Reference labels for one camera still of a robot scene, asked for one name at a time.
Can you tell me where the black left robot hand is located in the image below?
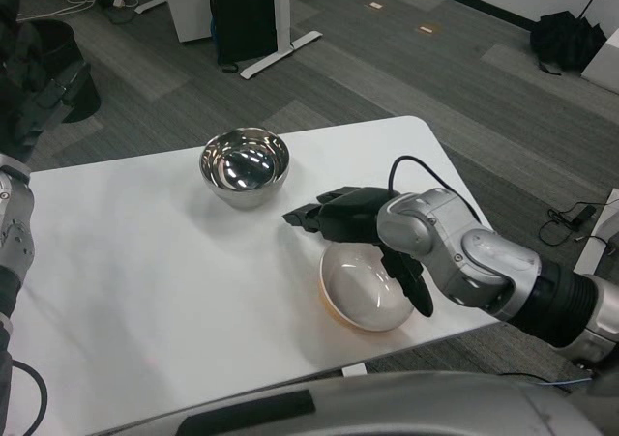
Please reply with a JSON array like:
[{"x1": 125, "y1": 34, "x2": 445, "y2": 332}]
[{"x1": 0, "y1": 0, "x2": 91, "y2": 164}]

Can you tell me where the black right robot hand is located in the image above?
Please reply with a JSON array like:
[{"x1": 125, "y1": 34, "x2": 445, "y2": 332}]
[{"x1": 281, "y1": 184, "x2": 435, "y2": 318}]

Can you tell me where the white plastic bowl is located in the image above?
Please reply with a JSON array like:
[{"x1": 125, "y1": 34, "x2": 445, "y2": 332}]
[{"x1": 317, "y1": 242, "x2": 416, "y2": 334}]

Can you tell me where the shiny steel bowl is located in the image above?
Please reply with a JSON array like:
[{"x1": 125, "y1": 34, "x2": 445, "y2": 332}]
[{"x1": 198, "y1": 127, "x2": 293, "y2": 211}]

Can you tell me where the black trash bin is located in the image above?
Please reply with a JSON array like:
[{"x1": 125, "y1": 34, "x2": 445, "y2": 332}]
[{"x1": 18, "y1": 19, "x2": 102, "y2": 124}]

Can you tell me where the silver robot chest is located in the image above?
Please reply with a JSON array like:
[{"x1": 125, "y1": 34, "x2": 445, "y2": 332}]
[{"x1": 86, "y1": 370, "x2": 605, "y2": 436}]

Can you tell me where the white standing desk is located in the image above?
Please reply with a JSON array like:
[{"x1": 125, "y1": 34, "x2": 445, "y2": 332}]
[{"x1": 133, "y1": 0, "x2": 324, "y2": 80}]

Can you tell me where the black backpack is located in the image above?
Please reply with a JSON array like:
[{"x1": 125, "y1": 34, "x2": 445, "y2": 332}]
[{"x1": 208, "y1": 0, "x2": 280, "y2": 73}]

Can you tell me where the white furniture leg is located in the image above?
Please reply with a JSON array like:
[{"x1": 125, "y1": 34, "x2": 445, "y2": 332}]
[{"x1": 575, "y1": 188, "x2": 619, "y2": 282}]

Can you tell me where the black crumpled bag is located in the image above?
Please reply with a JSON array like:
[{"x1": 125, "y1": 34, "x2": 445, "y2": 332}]
[{"x1": 529, "y1": 10, "x2": 608, "y2": 77}]

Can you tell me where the white block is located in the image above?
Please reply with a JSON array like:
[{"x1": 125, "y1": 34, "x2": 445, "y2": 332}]
[{"x1": 581, "y1": 33, "x2": 619, "y2": 92}]

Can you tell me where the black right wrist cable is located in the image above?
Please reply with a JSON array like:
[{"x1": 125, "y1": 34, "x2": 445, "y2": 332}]
[{"x1": 388, "y1": 155, "x2": 484, "y2": 225}]

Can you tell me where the black power adapter with cable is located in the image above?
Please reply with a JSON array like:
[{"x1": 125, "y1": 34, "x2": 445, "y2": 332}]
[{"x1": 538, "y1": 201, "x2": 600, "y2": 245}]

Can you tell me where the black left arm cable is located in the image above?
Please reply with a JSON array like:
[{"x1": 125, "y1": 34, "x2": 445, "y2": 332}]
[{"x1": 8, "y1": 361, "x2": 50, "y2": 426}]

